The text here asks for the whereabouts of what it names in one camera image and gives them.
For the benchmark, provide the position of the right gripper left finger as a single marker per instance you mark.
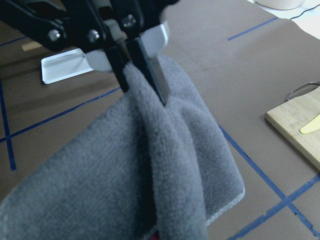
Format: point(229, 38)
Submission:
point(108, 60)

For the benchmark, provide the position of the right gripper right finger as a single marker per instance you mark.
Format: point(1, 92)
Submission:
point(144, 51)

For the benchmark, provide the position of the grey microfibre cloth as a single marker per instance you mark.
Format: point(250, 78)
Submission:
point(140, 167)

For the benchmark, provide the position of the white towel rack base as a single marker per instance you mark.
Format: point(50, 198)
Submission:
point(64, 65)

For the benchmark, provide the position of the bamboo cutting board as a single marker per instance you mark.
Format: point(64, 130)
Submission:
point(301, 106)

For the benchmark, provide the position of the yellow plastic knife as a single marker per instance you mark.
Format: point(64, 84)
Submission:
point(311, 126)

